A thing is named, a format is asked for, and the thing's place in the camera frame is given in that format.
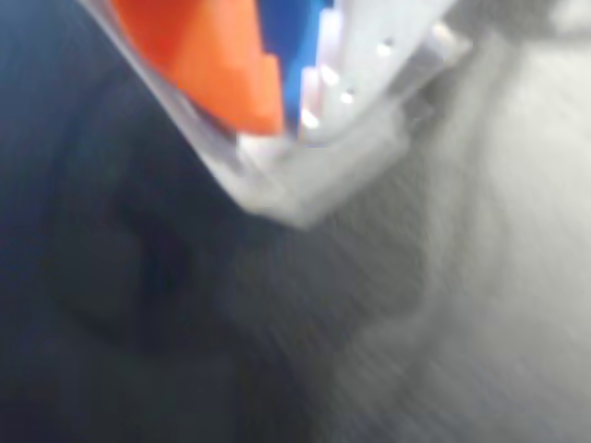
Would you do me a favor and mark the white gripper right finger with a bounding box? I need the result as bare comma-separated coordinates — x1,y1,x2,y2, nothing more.
78,0,473,228

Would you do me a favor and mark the blue cube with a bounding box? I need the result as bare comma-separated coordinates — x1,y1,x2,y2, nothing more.
258,0,334,142

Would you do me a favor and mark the black desk mat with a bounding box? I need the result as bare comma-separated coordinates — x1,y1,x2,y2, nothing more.
0,0,591,443

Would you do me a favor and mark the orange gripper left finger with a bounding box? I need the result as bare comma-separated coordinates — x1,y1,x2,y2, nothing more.
113,0,286,136

